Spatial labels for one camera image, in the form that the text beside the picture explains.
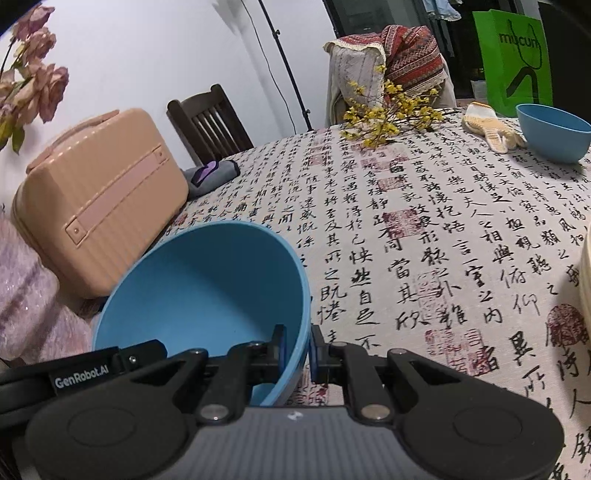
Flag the dark wooden chair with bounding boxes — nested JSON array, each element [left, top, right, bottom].
[[166, 84, 253, 164]]

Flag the dark sliding glass door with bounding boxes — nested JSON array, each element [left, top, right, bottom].
[[324, 0, 540, 56]]

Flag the red patterned blanket on chair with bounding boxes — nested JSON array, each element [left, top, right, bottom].
[[324, 25, 457, 126]]

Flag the green paper shopping bag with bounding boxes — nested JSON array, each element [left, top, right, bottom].
[[473, 10, 553, 117]]

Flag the yellow flower branches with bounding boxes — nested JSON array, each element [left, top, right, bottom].
[[341, 66, 444, 150]]

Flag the grey purple cloth pouch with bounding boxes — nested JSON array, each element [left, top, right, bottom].
[[183, 160, 240, 201]]

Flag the glittery pink vase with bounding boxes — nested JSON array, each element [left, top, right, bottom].
[[0, 216, 91, 364]]

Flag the yellow dotted work glove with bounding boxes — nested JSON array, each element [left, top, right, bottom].
[[462, 102, 527, 154]]

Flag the dried pink roses bouquet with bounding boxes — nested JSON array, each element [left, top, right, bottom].
[[1, 4, 69, 153]]

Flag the studio lamp on stand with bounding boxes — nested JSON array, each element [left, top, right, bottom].
[[257, 0, 314, 131]]

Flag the pink small suitcase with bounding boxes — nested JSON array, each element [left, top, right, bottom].
[[11, 108, 188, 299]]

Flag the blue bowl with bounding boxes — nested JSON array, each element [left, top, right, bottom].
[[92, 221, 311, 406], [516, 103, 591, 164]]

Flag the calligraphy print tablecloth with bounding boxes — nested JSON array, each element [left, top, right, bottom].
[[155, 114, 590, 479]]

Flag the blue bowl front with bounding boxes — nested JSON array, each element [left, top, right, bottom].
[[92, 221, 311, 406]]

